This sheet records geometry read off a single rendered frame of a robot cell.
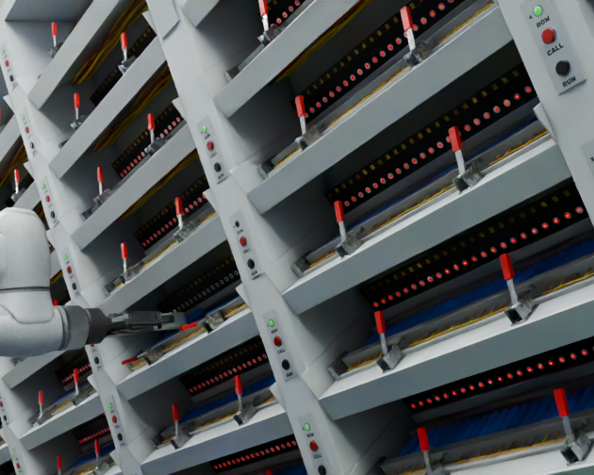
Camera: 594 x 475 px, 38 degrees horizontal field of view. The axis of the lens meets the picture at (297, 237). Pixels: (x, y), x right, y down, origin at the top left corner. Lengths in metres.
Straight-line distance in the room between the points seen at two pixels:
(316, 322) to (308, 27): 0.51
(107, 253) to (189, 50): 0.71
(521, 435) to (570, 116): 0.47
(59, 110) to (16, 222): 0.61
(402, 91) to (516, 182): 0.23
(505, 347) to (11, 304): 0.96
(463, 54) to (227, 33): 0.63
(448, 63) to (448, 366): 0.42
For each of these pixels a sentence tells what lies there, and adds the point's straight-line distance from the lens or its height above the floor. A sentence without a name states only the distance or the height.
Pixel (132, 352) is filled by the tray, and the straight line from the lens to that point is 2.12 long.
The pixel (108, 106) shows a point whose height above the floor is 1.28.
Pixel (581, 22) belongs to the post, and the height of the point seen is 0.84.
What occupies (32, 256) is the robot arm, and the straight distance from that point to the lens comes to 1.74.
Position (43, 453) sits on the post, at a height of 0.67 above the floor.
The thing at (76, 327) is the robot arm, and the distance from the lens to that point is 1.78.
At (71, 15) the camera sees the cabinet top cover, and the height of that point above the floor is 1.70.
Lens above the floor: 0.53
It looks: 11 degrees up
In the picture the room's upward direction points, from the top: 20 degrees counter-clockwise
